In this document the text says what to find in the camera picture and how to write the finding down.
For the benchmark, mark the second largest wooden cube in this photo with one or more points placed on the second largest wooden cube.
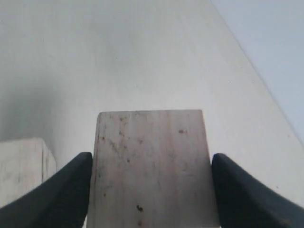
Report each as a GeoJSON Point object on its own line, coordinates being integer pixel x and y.
{"type": "Point", "coordinates": [151, 169]}

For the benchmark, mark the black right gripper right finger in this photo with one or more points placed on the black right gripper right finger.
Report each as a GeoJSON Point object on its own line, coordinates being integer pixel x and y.
{"type": "Point", "coordinates": [244, 202]}

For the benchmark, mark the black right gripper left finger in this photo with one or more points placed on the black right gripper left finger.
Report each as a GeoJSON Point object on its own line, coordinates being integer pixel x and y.
{"type": "Point", "coordinates": [60, 202]}

